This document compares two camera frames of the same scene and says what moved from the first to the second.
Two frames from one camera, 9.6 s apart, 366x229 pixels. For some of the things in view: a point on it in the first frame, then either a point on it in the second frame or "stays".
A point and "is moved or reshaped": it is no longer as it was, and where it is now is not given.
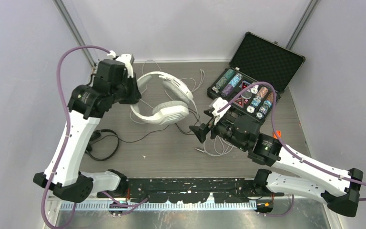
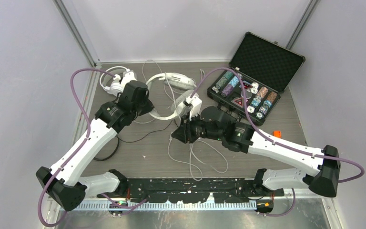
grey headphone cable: x=199 y=121 → x=215 y=156
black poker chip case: x=260 y=70 stays
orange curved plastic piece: x=279 y=132 stays
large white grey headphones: x=168 y=112 is moved or reshaped
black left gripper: x=136 y=95 → x=148 y=106
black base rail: x=192 y=190 stays
